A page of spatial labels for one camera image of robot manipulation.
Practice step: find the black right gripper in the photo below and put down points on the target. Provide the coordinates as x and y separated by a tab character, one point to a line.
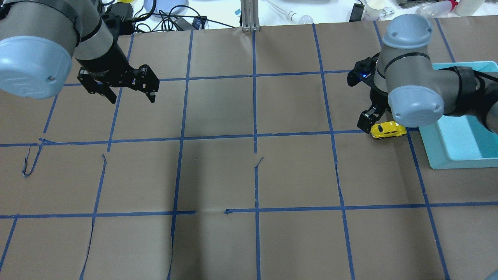
379	98

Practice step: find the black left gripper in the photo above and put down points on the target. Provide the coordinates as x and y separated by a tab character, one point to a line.
104	57

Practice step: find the yellow beetle toy car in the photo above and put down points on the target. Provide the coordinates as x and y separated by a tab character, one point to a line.
387	130

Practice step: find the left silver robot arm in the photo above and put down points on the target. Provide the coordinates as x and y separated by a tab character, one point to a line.
40	39

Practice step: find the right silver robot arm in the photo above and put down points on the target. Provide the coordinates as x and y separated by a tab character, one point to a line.
403	81

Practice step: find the teal plastic bin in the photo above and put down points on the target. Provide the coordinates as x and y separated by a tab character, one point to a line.
459	141

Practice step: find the light blue plate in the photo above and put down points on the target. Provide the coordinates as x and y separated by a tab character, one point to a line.
163	5

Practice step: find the cream paper cup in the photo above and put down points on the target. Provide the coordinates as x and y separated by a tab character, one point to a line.
373	9

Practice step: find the black power adapter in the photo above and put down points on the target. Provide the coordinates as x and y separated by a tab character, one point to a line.
357	12

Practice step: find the light bulb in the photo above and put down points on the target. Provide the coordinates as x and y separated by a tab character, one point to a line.
292	16

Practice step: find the clear plastic bottle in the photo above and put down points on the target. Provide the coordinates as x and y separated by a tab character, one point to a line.
436	9

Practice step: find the aluminium frame post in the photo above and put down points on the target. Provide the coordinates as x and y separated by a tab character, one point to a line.
249	18

